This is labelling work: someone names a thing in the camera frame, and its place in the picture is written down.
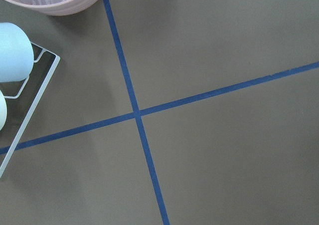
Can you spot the light blue cup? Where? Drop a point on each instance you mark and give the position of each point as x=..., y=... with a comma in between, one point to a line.
x=16, y=53

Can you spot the light green cup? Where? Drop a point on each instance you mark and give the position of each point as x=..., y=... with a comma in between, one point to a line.
x=3, y=110

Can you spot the white wire cup rack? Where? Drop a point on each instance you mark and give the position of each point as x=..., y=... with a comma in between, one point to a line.
x=22, y=99

